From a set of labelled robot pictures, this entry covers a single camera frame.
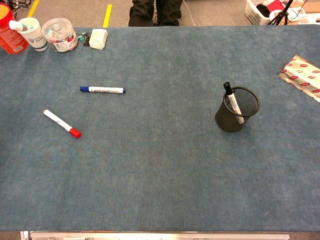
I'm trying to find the black mesh pen cup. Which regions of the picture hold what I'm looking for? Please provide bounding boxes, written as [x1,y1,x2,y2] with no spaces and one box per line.
[214,86,261,133]

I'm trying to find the blue whiteboard marker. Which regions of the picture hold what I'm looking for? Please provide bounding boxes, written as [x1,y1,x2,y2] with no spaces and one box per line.
[79,85,127,95]

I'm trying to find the red whiteboard marker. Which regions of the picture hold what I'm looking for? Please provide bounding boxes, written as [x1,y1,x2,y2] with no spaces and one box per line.
[42,108,82,139]

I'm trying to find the black whiteboard marker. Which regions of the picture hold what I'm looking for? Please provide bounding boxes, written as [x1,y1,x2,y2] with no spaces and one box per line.
[223,81,245,125]

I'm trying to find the blue table cloth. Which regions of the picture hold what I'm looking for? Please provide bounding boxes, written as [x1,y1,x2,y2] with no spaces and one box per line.
[0,24,320,232]

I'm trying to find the pale green tissue pack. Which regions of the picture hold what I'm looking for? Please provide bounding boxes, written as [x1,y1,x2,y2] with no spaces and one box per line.
[88,28,109,51]

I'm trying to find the person in black trousers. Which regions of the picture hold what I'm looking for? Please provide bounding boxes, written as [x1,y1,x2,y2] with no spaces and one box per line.
[128,0,183,27]

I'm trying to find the yellow floor tape strip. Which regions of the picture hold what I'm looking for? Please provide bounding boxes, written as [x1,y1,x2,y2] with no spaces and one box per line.
[26,0,40,18]
[102,4,113,28]

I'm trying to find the clear jar of clips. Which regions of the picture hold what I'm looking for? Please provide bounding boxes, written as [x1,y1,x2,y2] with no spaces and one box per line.
[41,17,80,53]

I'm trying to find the white plastic basket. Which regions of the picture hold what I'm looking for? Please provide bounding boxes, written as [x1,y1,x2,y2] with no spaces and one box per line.
[244,0,288,26]

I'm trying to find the white paper cup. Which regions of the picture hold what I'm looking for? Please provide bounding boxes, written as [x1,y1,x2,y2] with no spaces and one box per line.
[17,17,49,52]

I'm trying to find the silver foil snack package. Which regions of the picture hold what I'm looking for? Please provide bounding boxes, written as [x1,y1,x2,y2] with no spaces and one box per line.
[277,54,320,103]

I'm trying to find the black tripod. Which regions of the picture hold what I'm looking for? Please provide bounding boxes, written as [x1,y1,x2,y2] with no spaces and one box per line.
[267,0,295,26]

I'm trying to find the red canister with orange lid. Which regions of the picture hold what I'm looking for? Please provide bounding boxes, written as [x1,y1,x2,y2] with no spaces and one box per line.
[0,1,30,55]

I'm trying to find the white printed bag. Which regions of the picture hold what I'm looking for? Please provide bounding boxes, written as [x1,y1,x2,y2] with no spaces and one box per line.
[287,6,310,25]

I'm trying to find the white tube with green band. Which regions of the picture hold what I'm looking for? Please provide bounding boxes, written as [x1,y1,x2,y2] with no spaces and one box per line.
[8,19,32,32]

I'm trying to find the cardboard box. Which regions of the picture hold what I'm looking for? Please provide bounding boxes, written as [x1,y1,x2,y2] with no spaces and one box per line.
[291,0,320,15]

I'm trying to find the white floor cable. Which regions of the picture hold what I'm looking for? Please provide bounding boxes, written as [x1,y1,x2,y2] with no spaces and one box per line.
[182,0,196,27]

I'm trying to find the aluminium table rail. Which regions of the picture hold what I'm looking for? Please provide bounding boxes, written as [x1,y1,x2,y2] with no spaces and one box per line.
[20,230,291,240]

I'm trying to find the black floor cables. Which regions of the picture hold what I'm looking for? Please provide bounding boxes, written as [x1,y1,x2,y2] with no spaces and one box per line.
[11,0,32,16]

